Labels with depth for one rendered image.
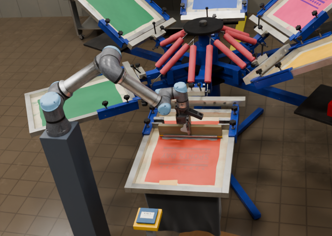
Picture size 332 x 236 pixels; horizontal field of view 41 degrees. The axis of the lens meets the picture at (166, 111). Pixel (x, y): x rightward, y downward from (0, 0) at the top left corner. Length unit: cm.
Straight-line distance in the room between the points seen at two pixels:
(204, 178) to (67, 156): 83
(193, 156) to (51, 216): 166
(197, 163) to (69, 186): 84
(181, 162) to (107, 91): 107
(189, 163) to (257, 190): 128
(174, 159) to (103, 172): 159
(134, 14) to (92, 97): 100
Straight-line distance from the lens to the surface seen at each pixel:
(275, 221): 360
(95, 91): 352
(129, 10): 410
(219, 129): 276
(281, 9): 397
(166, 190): 246
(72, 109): 336
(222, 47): 332
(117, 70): 243
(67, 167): 279
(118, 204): 386
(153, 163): 269
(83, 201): 296
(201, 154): 271
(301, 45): 337
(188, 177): 257
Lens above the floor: 269
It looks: 34 degrees down
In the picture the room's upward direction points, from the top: 8 degrees counter-clockwise
